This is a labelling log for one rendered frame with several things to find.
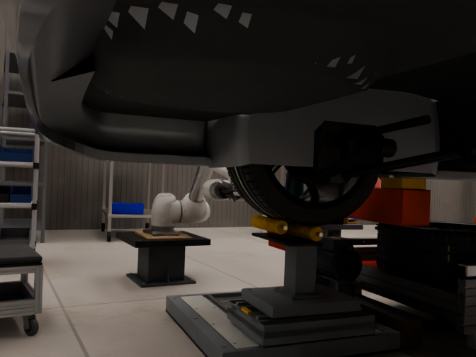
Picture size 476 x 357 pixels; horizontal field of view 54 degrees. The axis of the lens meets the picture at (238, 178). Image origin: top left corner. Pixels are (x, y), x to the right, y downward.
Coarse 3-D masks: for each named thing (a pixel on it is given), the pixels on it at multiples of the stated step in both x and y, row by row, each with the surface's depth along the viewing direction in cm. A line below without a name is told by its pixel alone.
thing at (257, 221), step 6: (258, 216) 203; (264, 216) 200; (252, 222) 204; (258, 222) 199; (264, 222) 193; (270, 222) 189; (276, 222) 184; (282, 222) 185; (264, 228) 195; (270, 228) 189; (276, 228) 184; (282, 228) 183
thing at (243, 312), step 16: (240, 304) 194; (240, 320) 187; (256, 320) 174; (272, 320) 175; (288, 320) 178; (304, 320) 180; (320, 320) 177; (336, 320) 180; (352, 320) 183; (368, 320) 186; (256, 336) 173; (272, 336) 169; (288, 336) 172; (304, 336) 174; (320, 336) 177; (336, 336) 180
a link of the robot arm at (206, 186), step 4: (208, 180) 235; (212, 180) 230; (216, 180) 230; (224, 180) 234; (204, 184) 234; (208, 184) 228; (204, 188) 231; (208, 188) 227; (204, 192) 232; (208, 192) 227; (208, 196) 229
